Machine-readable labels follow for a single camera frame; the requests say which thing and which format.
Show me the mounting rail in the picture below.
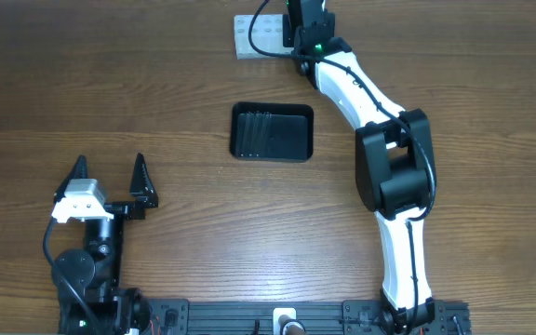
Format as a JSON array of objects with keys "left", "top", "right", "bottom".
[{"left": 146, "top": 297, "right": 473, "bottom": 335}]

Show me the black tray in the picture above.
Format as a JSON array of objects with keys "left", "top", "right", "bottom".
[{"left": 229, "top": 100, "right": 315, "bottom": 162}]

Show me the white test tube rack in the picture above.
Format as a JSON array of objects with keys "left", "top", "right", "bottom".
[{"left": 234, "top": 13, "right": 297, "bottom": 60}]

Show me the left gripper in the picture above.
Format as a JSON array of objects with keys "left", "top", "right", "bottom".
[{"left": 53, "top": 152, "right": 160, "bottom": 221}]

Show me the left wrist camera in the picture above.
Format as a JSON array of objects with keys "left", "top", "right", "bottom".
[{"left": 50, "top": 178, "right": 114, "bottom": 224}]

